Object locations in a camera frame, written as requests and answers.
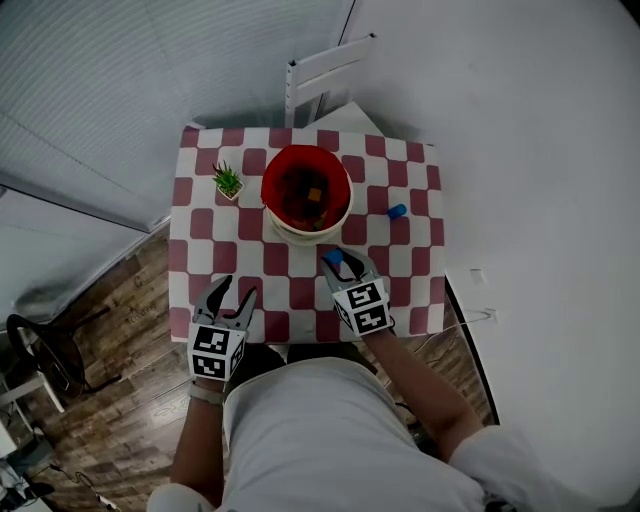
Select white wooden chair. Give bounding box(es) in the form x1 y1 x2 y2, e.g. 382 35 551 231
284 32 387 137

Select person's right forearm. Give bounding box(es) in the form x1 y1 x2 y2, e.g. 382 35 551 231
361 329 485 462

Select black stool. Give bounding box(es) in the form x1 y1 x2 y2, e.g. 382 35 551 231
5 306 124 402

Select floor power strip with cable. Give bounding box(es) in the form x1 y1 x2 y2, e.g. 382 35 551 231
47 462 122 512

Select white window blinds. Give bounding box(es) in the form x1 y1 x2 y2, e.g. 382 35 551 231
0 0 357 234

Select person's left forearm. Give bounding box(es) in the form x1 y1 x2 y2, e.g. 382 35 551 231
169 394 227 507

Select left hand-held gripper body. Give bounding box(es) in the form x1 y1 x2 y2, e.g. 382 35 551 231
187 310 249 384

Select white cable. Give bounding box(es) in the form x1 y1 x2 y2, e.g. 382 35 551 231
441 309 499 332

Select person's dark trousers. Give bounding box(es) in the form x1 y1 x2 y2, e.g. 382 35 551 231
230 341 379 382

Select pile of colourful wooden blocks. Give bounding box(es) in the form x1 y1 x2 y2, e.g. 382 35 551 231
281 168 332 233

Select white wall outlet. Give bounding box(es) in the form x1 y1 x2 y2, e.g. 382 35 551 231
468 268 500 325

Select small green potted plant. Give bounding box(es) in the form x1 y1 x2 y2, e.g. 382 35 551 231
211 160 246 203

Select beige wristband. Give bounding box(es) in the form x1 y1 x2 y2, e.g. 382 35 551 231
188 380 227 407

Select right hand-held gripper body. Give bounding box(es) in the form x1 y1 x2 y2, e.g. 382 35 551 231
331 272 394 338

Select red fabric bucket liner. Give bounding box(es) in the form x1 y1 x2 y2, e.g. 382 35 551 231
260 143 352 234

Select red and white checkered tablecloth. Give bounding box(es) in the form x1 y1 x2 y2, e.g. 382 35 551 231
167 125 448 346

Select cream bucket with coloured shapes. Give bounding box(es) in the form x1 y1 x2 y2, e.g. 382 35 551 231
260 143 355 248

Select person's white shirt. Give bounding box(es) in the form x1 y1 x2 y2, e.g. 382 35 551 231
147 356 562 512

